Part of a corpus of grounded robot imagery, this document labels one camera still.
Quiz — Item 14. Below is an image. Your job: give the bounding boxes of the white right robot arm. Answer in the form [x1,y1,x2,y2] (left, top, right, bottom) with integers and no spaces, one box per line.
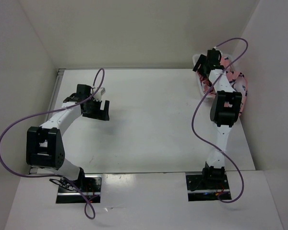
[193,48,242,189]

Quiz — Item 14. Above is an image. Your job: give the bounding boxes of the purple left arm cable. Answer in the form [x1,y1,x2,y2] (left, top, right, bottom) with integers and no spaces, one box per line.
[0,68,105,220]

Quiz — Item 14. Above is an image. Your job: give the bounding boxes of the white plastic mesh basket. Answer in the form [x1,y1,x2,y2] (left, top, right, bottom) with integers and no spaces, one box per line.
[192,53,231,103]

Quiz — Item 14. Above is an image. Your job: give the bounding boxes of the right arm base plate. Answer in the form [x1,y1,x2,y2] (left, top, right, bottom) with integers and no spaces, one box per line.
[185,172,232,202]

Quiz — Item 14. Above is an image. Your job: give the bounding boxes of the pink shark print shorts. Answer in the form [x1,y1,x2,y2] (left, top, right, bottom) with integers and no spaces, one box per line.
[192,54,248,116]

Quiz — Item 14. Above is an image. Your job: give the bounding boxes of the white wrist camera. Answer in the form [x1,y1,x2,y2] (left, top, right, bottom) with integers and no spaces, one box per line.
[93,87,106,102]
[213,46,223,57]

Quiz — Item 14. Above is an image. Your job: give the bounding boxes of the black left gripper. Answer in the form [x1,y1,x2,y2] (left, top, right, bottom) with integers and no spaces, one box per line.
[83,98,109,121]

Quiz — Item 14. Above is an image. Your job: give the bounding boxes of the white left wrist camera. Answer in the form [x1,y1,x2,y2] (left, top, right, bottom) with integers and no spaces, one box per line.
[93,87,106,102]

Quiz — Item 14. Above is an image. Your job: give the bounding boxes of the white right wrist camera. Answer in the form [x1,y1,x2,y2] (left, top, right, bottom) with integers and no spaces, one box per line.
[213,46,223,57]

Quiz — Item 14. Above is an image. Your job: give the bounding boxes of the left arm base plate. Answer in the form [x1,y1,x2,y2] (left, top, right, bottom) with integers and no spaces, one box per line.
[50,174,102,204]

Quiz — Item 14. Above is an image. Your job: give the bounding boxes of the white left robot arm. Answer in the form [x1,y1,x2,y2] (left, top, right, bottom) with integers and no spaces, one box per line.
[26,84,109,192]

